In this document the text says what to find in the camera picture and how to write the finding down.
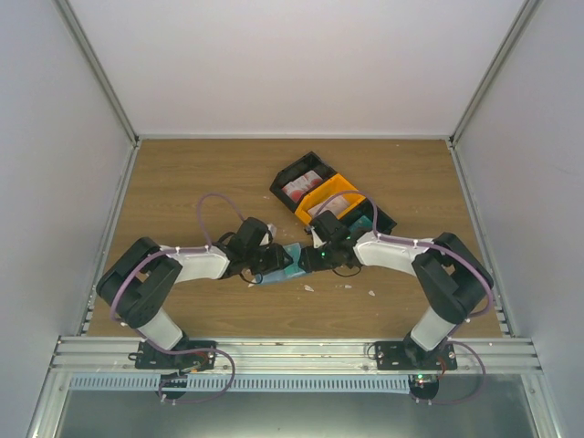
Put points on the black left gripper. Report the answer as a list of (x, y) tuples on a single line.
[(276, 260)]

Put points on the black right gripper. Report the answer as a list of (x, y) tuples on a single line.
[(310, 263)]

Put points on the teal leather card holder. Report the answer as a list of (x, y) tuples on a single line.
[(289, 272)]

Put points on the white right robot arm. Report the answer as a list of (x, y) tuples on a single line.
[(455, 284)]

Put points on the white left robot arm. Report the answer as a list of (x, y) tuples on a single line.
[(137, 285)]

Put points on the teal card holder stack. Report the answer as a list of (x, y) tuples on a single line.
[(364, 223)]

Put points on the pink white card stack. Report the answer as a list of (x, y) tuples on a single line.
[(337, 206)]

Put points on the red white card stack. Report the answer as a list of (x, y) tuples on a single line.
[(304, 183)]

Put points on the black storage bin with cards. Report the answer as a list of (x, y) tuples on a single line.
[(308, 162)]

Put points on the black storage bin with holders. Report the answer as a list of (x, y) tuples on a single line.
[(384, 223)]

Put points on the yellow storage bin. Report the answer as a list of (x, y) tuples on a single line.
[(323, 192)]

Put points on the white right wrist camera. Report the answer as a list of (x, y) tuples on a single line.
[(317, 242)]

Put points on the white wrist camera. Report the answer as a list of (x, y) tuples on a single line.
[(317, 242), (272, 230)]

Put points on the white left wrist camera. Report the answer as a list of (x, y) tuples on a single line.
[(272, 230)]

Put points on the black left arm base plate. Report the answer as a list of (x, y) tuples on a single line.
[(174, 368)]

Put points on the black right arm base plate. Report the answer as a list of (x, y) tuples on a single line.
[(425, 368)]

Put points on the grey slotted cable duct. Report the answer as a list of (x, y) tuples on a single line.
[(242, 383)]

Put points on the aluminium mounting rail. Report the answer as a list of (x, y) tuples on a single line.
[(298, 356)]

